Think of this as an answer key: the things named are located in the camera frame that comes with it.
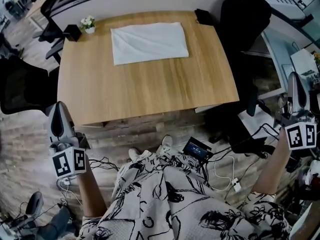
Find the white desk partition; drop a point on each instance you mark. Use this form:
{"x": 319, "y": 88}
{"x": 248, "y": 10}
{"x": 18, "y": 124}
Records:
{"x": 137, "y": 1}

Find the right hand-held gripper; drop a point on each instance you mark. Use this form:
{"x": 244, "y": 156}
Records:
{"x": 301, "y": 134}

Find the white box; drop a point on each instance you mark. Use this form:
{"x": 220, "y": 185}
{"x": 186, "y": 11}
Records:
{"x": 303, "y": 61}

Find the person's patterned white blouse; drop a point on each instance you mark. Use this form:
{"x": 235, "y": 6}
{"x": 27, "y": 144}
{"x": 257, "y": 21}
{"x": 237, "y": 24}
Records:
{"x": 175, "y": 204}

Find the person's left forearm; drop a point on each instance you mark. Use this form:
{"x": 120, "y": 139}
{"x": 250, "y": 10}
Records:
{"x": 91, "y": 194}

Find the white potted flowers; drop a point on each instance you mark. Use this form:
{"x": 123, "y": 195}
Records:
{"x": 88, "y": 24}

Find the person's left white shoe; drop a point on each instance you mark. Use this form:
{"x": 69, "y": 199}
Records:
{"x": 134, "y": 154}

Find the white and blue raglan shirt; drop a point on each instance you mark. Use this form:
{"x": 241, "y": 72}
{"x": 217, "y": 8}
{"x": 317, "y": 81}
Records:
{"x": 150, "y": 44}

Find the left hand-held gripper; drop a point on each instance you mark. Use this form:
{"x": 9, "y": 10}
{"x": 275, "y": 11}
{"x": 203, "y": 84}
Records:
{"x": 70, "y": 159}

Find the person's right forearm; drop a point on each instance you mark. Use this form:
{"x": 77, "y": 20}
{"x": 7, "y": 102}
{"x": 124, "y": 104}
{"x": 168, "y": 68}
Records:
{"x": 272, "y": 169}

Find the black pouch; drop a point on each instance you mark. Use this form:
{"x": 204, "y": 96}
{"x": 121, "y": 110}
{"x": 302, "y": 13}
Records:
{"x": 203, "y": 16}

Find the black pen holder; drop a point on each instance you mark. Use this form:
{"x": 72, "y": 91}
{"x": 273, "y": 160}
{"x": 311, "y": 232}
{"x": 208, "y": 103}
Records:
{"x": 72, "y": 32}

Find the black screen device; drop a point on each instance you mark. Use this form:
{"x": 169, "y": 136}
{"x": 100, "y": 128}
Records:
{"x": 197, "y": 149}

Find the person's right white shoe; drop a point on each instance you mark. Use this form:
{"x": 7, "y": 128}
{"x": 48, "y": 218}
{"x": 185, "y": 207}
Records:
{"x": 167, "y": 141}

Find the white power strip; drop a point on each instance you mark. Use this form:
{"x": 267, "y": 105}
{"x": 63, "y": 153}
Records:
{"x": 64, "y": 181}

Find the person's white shoe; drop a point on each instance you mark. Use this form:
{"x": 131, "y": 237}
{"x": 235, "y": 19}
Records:
{"x": 167, "y": 141}
{"x": 134, "y": 154}

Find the black office chair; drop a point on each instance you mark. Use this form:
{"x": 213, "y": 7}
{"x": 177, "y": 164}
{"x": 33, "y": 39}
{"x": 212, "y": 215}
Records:
{"x": 22, "y": 86}
{"x": 50, "y": 29}
{"x": 242, "y": 21}
{"x": 232, "y": 131}

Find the light blue desk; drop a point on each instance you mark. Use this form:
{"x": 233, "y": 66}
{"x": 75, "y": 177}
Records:
{"x": 277, "y": 56}

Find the white charger plug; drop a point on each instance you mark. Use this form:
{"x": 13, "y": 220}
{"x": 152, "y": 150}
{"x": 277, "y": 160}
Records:
{"x": 236, "y": 185}

